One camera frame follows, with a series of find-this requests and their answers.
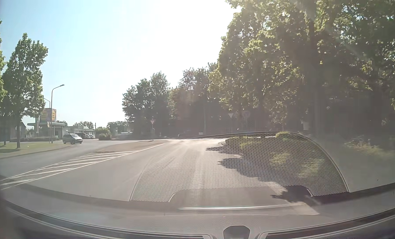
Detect green bush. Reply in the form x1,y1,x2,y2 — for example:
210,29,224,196
96,127,112,141

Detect car's own bonnet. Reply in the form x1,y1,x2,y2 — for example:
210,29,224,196
0,177,395,239

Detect wood of tall trees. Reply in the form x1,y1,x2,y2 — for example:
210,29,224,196
122,0,395,140

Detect low white building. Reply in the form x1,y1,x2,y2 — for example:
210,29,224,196
66,126,96,137

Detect grey car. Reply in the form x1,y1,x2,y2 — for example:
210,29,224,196
62,133,83,145

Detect petrol station building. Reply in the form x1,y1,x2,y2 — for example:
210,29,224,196
27,121,67,139

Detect yellow billboard sign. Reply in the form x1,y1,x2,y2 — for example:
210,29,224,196
40,108,57,123

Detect grass verge with bushes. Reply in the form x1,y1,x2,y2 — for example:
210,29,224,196
222,132,395,193

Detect grass verge with trees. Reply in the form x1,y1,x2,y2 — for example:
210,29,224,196
0,141,73,160

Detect lamp post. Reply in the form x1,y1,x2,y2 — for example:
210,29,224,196
50,84,65,144
44,98,52,143

